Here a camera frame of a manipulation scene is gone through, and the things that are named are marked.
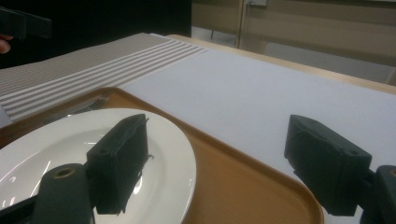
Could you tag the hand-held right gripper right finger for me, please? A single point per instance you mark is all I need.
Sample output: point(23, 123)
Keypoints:
point(327, 165)

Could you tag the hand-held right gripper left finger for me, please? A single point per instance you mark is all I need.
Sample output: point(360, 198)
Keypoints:
point(120, 165)

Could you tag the white plate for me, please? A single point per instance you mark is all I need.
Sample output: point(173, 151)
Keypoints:
point(168, 174)

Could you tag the silver fork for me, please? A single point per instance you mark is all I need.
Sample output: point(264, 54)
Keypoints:
point(93, 104)

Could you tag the wooden tray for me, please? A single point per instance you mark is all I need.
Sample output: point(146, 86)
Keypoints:
point(243, 186)

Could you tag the striped grey placemat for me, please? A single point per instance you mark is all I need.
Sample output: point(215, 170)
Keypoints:
point(77, 74)

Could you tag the white table sheet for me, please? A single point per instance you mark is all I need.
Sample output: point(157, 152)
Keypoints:
point(264, 102)

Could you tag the beige wooden furniture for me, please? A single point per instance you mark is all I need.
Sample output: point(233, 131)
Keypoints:
point(311, 28)

